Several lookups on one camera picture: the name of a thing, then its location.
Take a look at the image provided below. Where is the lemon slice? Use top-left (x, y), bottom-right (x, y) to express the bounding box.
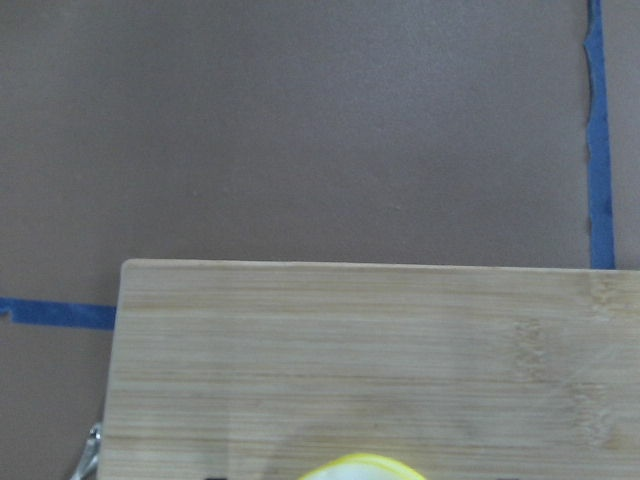
top-left (300, 453), bottom-right (426, 480)

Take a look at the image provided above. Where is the bamboo cutting board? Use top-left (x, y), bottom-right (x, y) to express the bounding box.
top-left (98, 260), bottom-right (639, 479)

